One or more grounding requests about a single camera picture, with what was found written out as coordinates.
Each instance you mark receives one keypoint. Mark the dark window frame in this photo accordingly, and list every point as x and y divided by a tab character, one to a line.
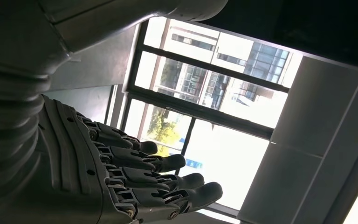
203	112

